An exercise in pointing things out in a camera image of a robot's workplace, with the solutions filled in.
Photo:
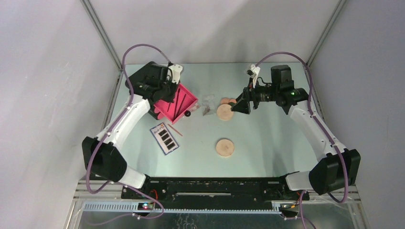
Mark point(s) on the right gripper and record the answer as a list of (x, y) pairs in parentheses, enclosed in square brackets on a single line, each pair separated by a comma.
[(242, 104)]

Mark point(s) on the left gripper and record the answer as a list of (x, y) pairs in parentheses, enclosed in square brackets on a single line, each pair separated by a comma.
[(170, 99)]

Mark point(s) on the black pink drawer organizer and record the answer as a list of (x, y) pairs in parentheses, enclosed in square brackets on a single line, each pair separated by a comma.
[(147, 78)]

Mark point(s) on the large beige sponge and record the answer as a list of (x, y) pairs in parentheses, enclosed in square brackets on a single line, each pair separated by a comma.
[(224, 112)]

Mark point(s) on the black mascara wand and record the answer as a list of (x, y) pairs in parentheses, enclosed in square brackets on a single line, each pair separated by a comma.
[(181, 104)]

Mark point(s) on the black thin brush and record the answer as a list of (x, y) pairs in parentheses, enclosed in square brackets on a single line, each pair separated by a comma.
[(176, 103)]

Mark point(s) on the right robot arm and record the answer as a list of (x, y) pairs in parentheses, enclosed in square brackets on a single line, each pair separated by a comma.
[(337, 166)]

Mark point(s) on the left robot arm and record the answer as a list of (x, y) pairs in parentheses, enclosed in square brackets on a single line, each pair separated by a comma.
[(102, 157)]

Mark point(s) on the orange round sponge left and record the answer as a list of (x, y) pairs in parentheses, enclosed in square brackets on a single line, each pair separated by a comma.
[(226, 101)]

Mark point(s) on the clear bag of clips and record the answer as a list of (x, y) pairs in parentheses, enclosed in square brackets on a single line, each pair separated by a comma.
[(208, 106)]

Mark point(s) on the false eyelash case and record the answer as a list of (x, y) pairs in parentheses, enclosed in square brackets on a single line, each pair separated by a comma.
[(194, 108)]

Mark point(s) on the beige round sponge lower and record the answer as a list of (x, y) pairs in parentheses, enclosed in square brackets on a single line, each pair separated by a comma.
[(224, 147)]

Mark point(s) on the bob pin card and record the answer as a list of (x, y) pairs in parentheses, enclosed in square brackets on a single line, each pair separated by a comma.
[(164, 138)]

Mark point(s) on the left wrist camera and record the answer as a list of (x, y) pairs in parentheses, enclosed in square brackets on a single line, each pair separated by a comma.
[(174, 72)]

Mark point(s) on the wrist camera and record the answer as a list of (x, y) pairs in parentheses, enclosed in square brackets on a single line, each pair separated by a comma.
[(174, 72), (253, 72)]

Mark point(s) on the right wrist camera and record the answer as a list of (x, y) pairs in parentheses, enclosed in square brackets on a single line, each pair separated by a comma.
[(253, 72)]

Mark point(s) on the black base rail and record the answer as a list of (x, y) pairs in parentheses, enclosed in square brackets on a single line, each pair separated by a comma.
[(220, 193)]

